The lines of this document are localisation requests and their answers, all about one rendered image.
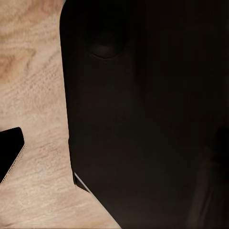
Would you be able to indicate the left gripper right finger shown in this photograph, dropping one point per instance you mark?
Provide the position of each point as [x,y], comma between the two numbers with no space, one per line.
[222,142]

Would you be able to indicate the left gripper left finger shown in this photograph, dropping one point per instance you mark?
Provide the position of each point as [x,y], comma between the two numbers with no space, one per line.
[11,143]

